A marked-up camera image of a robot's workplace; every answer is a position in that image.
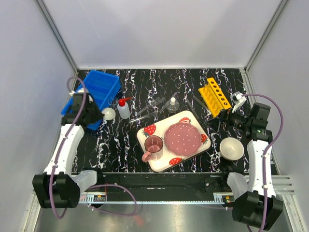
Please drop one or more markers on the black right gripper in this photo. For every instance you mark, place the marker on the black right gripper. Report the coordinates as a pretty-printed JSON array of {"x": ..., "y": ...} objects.
[{"x": 226, "y": 116}]

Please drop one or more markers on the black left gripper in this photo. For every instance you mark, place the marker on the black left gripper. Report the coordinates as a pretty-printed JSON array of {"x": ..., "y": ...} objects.
[{"x": 99, "y": 115}]

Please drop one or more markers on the yellow test tube rack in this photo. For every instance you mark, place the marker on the yellow test tube rack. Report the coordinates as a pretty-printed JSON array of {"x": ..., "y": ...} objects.
[{"x": 214, "y": 98}]

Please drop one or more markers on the small clear glass beaker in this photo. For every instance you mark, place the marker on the small clear glass beaker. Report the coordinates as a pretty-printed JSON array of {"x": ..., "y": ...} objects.
[{"x": 113, "y": 102}]

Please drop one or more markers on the wash bottle with red cap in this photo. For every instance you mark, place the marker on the wash bottle with red cap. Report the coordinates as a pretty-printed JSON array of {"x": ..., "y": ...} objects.
[{"x": 123, "y": 108}]

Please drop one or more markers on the glass alcohol lamp white cap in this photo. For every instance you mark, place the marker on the glass alcohol lamp white cap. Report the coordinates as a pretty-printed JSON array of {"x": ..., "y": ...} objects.
[{"x": 173, "y": 105}]

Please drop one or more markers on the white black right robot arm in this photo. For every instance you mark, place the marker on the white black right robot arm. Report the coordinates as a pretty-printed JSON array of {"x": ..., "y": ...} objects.
[{"x": 255, "y": 204}]

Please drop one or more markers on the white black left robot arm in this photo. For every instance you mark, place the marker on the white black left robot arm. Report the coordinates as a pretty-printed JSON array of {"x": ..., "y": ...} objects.
[{"x": 56, "y": 187}]

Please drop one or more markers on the cream ceramic bowl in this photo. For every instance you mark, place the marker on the cream ceramic bowl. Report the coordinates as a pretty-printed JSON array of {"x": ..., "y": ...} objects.
[{"x": 231, "y": 149}]

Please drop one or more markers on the pink polka dot plate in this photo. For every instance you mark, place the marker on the pink polka dot plate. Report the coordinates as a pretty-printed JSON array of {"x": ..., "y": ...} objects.
[{"x": 182, "y": 139}]

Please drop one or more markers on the strawberry pattern white tray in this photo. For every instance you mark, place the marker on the strawberry pattern white tray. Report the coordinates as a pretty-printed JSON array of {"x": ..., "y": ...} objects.
[{"x": 169, "y": 159}]

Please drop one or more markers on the pink ghost pattern mug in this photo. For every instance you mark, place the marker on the pink ghost pattern mug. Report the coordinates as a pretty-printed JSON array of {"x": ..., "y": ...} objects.
[{"x": 153, "y": 148}]

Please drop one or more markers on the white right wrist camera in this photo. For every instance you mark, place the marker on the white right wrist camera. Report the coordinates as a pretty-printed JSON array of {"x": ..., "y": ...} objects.
[{"x": 238, "y": 100}]

